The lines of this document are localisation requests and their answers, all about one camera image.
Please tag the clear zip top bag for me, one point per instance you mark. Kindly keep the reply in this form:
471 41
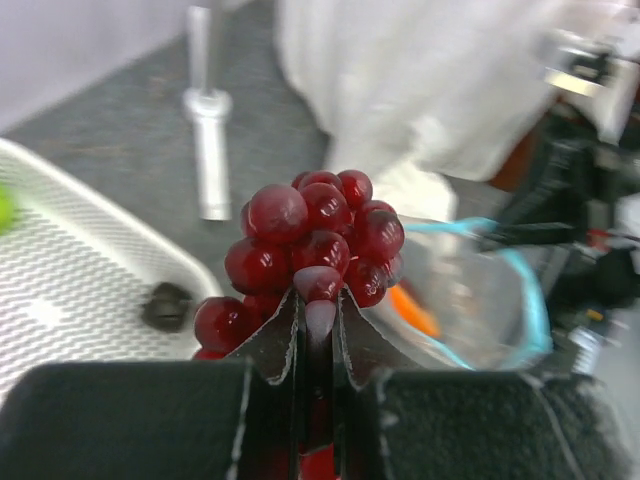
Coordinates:
489 305

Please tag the orange papaya slice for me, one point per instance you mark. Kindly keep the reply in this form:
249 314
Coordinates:
407 308

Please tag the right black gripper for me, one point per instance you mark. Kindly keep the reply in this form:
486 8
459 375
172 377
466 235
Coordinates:
570 200

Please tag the silver garment rack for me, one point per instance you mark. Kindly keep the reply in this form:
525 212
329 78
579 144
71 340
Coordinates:
208 108

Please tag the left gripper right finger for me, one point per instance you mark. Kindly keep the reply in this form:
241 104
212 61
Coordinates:
398 420

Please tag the white perforated plastic basket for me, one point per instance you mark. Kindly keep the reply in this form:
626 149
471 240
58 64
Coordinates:
76 272

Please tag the dark brown round fruit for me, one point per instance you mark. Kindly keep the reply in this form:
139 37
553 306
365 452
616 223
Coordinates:
166 308

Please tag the red grape bunch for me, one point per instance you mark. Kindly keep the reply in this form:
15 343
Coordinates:
322 233

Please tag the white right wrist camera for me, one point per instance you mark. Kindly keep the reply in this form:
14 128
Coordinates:
593 78

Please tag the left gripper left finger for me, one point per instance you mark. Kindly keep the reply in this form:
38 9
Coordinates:
233 418

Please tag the white cloth bag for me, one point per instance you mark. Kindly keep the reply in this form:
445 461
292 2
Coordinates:
414 93

